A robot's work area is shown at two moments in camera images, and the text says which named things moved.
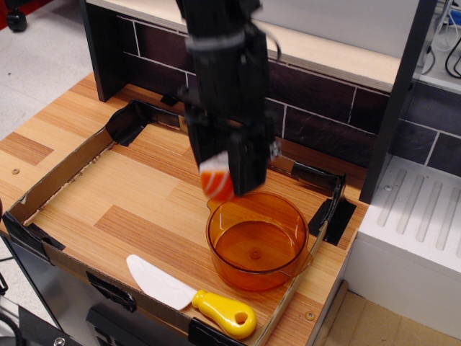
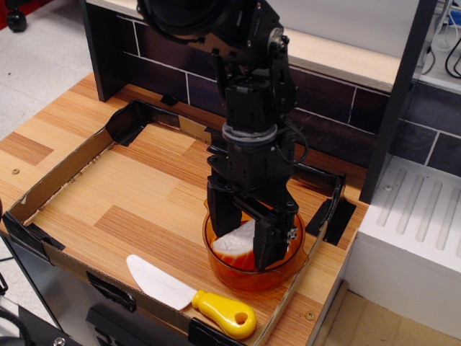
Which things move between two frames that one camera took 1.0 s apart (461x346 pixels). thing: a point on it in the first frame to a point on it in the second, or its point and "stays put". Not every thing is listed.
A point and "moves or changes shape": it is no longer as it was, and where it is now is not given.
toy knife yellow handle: (165, 290) stays put
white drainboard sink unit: (408, 253) stays put
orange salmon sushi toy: (216, 176) moves or changes shape
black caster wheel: (16, 21) stays put
